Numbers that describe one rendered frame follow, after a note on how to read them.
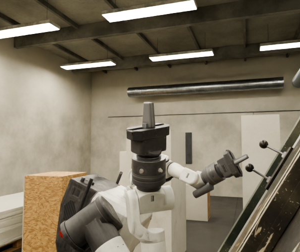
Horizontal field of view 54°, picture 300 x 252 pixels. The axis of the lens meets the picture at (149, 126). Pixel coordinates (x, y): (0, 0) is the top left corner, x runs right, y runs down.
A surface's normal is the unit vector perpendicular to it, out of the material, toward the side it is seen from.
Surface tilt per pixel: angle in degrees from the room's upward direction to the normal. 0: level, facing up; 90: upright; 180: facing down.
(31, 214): 90
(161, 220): 90
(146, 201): 105
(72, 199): 90
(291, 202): 90
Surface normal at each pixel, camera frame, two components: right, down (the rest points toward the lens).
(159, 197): 0.29, 0.20
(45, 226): -0.26, -0.07
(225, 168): -0.63, -0.11
